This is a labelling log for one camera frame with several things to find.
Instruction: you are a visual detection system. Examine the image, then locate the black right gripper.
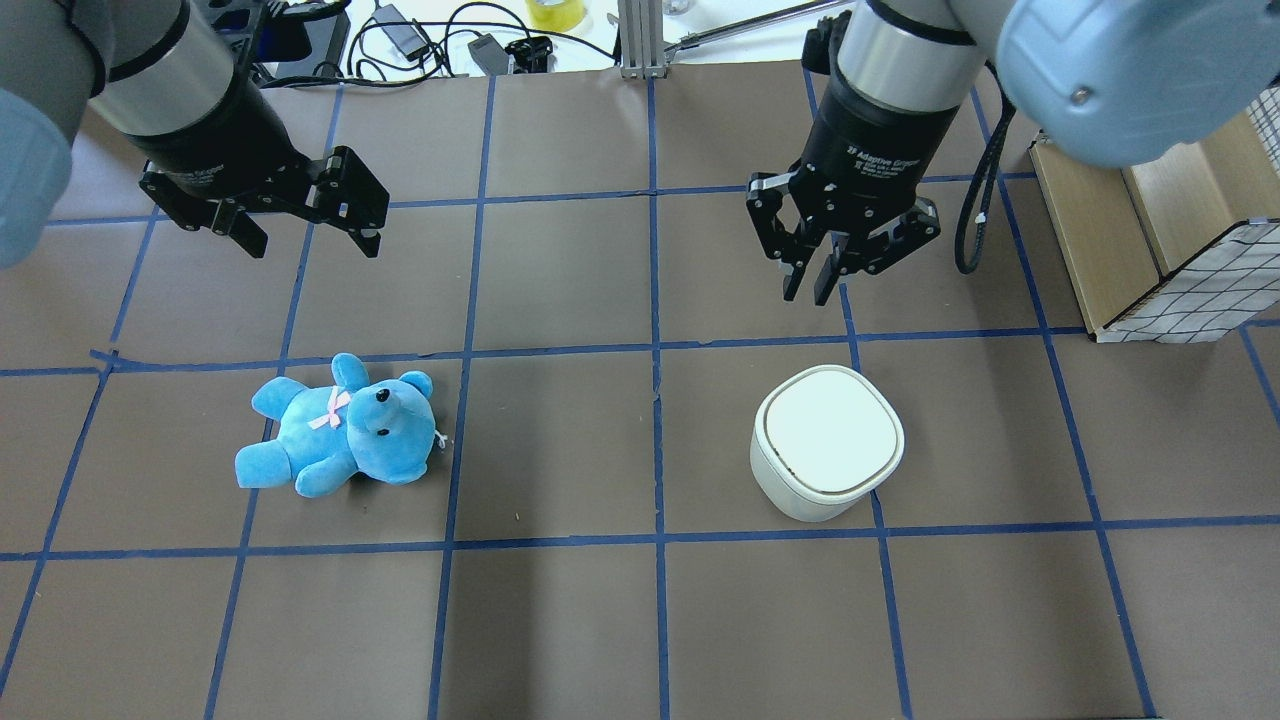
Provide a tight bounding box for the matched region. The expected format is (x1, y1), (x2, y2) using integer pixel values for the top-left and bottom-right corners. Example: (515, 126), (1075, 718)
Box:
(745, 74), (951, 306)

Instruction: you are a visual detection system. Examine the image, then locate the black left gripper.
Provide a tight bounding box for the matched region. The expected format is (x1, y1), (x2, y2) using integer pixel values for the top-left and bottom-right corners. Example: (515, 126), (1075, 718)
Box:
(138, 70), (390, 259)

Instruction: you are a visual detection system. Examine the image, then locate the white trash can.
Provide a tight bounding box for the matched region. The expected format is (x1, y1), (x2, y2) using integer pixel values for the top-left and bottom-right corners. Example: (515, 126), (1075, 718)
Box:
(749, 364), (906, 523)

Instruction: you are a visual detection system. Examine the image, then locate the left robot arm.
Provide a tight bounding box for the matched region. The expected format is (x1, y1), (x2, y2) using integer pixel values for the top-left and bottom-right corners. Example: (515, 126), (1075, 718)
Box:
(1, 1), (390, 268)

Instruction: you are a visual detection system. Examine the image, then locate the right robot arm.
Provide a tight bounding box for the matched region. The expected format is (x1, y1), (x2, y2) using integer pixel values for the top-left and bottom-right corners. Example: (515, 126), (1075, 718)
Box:
(745, 1), (1279, 305)

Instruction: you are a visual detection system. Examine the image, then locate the black power adapter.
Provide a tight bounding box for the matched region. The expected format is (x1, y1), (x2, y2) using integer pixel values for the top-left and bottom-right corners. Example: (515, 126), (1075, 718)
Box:
(371, 4), (430, 61)

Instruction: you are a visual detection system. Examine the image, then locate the long metal rod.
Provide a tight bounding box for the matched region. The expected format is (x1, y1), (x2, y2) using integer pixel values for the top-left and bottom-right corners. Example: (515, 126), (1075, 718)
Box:
(664, 1), (849, 56)

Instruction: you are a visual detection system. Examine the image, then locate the blue teddy bear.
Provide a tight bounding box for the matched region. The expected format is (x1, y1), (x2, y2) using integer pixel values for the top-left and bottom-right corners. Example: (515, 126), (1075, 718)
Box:
(234, 354), (449, 498)

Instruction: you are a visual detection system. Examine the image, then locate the yellow tape roll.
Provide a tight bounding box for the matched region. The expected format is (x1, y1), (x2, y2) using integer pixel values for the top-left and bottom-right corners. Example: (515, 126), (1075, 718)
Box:
(525, 0), (588, 33)

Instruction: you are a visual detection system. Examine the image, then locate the wooden box with grid cloth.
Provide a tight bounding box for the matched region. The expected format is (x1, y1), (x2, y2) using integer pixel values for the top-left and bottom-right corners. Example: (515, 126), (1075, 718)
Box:
(1029, 108), (1279, 345)

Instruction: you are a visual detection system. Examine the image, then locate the aluminium frame post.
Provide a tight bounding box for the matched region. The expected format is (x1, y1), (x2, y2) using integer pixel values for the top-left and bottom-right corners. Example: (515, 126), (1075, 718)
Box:
(616, 0), (669, 79)

